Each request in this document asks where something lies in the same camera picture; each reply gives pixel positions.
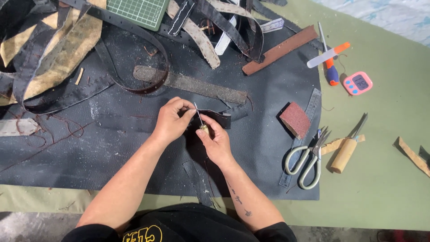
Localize dark brown leather strap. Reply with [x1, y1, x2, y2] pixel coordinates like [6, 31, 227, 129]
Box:
[183, 104, 251, 130]

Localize green cutting mat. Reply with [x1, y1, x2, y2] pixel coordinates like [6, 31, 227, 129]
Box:
[106, 0, 170, 32]

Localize reddish brown thread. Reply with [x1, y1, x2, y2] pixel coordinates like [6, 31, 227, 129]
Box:
[0, 114, 95, 173]

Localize person's left hand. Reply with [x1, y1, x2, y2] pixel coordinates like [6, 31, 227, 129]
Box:
[153, 97, 197, 144]

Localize red sanding block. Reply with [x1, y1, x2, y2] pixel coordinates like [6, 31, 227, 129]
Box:
[279, 102, 312, 140]

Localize dark leather scrap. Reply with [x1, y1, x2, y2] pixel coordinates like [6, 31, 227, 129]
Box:
[419, 145, 430, 165]

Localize pale green handled scissors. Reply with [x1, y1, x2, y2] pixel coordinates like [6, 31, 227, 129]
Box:
[284, 126, 332, 190]

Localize pink digital timer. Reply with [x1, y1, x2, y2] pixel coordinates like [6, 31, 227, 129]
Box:
[343, 71, 373, 96]

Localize olive green table cover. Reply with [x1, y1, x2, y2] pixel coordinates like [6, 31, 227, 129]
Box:
[0, 0, 430, 232]

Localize orange blue handled awl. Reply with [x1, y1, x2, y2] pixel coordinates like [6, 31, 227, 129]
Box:
[317, 22, 340, 86]

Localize person's right hand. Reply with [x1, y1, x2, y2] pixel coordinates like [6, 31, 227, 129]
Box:
[196, 114, 236, 167]

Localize grey sandpaper strip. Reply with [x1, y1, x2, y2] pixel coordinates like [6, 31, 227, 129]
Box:
[133, 65, 249, 105]

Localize brown leather strip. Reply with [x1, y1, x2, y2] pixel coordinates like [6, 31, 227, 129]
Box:
[242, 24, 319, 76]

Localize heap of leather straps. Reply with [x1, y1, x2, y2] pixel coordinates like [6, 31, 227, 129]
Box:
[0, 0, 289, 115]

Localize tan leather strip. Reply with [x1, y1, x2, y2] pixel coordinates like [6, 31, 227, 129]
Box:
[321, 134, 366, 156]

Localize grey stitched strap piece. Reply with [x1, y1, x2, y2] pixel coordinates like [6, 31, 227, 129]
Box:
[0, 118, 41, 137]

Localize large black leather sheet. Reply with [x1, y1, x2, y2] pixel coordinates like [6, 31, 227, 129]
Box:
[0, 20, 323, 202]

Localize metal ruler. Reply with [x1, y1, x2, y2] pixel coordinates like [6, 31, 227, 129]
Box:
[279, 88, 322, 189]

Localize person's black shirt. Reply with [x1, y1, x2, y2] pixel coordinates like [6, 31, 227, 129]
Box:
[62, 203, 298, 242]

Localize tan leather offcut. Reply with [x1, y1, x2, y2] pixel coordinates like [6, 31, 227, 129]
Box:
[394, 136, 430, 178]

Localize white orange craft knife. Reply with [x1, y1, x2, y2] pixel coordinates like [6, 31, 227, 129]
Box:
[306, 42, 351, 69]

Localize brass-ferrule stitching awl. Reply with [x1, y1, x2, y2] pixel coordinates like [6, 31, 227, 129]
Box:
[194, 102, 209, 134]

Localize wooden handled leather knife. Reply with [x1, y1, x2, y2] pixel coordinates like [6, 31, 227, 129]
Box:
[330, 112, 369, 174]

